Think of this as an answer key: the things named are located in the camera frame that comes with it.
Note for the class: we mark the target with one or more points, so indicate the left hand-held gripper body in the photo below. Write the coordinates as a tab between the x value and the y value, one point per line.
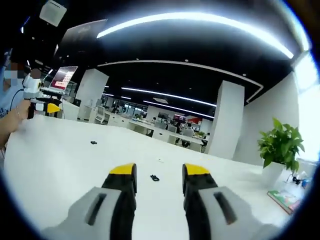
32	87

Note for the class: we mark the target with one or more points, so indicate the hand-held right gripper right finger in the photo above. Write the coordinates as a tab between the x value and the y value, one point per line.
202	200

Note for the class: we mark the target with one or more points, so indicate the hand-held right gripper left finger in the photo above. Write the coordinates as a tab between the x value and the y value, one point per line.
117	200

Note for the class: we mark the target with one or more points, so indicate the black plastic buckle part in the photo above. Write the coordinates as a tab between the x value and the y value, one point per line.
93	142
155	178

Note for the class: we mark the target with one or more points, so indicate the person's left hand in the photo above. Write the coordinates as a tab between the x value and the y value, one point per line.
23	110

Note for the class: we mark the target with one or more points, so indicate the open laptop with red screen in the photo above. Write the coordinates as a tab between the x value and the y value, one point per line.
62	80

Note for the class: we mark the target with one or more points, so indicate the person's light blue shirt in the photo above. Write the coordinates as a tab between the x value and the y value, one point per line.
7	97

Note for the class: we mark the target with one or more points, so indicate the white office chair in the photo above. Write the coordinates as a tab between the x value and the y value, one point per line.
100	114

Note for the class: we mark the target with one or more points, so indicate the white office desk row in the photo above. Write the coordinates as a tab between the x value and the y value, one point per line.
175	133

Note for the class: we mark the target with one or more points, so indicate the white square ceiling box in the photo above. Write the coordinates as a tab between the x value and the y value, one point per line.
53	11

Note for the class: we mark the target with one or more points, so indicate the green cover book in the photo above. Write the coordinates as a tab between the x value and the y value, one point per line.
283	198

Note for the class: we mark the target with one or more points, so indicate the green potted plant white pot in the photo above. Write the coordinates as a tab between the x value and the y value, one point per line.
280	147

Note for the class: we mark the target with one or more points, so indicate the clear plastic bag with items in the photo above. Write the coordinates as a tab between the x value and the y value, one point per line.
298	180

